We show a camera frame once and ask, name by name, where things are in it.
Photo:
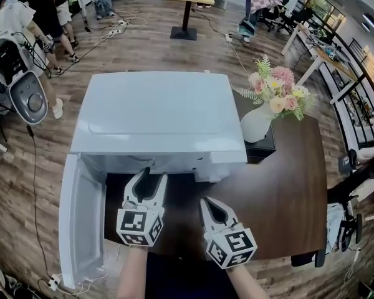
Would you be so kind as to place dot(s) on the white frame desk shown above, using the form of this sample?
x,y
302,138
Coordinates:
x,y
321,55

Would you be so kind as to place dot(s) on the pink and yellow flower bouquet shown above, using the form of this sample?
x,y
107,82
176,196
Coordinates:
x,y
280,89

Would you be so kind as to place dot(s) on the black wheeled chair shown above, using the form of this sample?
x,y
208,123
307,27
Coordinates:
x,y
352,192

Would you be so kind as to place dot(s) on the black office chair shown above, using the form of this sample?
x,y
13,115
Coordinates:
x,y
283,17

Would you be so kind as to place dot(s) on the person's right forearm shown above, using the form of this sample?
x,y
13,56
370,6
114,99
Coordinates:
x,y
246,282

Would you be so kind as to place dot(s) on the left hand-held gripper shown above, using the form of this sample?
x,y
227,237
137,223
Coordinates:
x,y
134,224

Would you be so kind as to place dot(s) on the black metal railing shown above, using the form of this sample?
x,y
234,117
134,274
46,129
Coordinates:
x,y
358,104

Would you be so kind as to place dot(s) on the black tissue box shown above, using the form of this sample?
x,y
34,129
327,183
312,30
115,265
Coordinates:
x,y
263,149

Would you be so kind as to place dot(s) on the grey and white appliance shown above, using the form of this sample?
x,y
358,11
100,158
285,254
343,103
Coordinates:
x,y
25,86

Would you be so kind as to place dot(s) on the white microwave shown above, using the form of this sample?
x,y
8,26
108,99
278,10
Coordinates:
x,y
156,111

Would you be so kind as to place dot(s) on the person's left forearm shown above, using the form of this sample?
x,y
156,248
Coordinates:
x,y
132,273

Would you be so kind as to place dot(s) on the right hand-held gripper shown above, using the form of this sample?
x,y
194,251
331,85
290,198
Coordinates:
x,y
233,246

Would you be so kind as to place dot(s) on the person's dark clothing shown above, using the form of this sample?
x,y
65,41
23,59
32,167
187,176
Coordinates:
x,y
187,279

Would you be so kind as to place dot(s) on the teal dustpan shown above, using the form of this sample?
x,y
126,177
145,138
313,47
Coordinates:
x,y
246,29

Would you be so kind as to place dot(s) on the white power strip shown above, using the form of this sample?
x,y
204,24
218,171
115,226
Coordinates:
x,y
113,32
229,37
54,281

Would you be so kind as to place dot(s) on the white ceramic vase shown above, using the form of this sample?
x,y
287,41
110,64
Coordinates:
x,y
255,125

